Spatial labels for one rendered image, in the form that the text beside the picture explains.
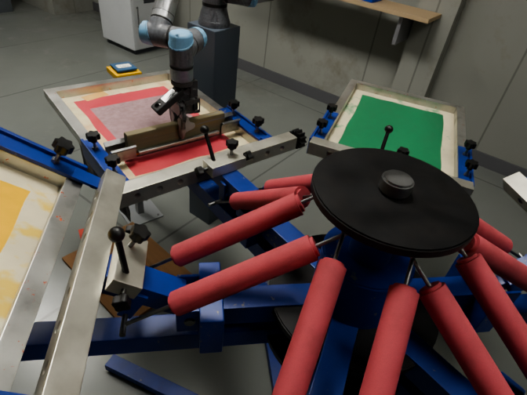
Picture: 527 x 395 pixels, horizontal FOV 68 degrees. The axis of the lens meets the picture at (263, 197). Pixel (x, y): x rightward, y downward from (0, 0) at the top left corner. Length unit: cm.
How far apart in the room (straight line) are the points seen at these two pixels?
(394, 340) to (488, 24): 327
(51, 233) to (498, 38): 343
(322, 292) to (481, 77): 329
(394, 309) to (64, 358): 51
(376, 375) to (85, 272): 52
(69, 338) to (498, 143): 366
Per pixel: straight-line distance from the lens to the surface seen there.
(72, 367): 69
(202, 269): 91
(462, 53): 380
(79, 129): 157
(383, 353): 67
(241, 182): 118
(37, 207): 97
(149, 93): 190
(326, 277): 67
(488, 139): 394
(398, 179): 75
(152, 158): 143
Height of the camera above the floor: 174
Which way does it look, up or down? 38 degrees down
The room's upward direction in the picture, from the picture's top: 8 degrees clockwise
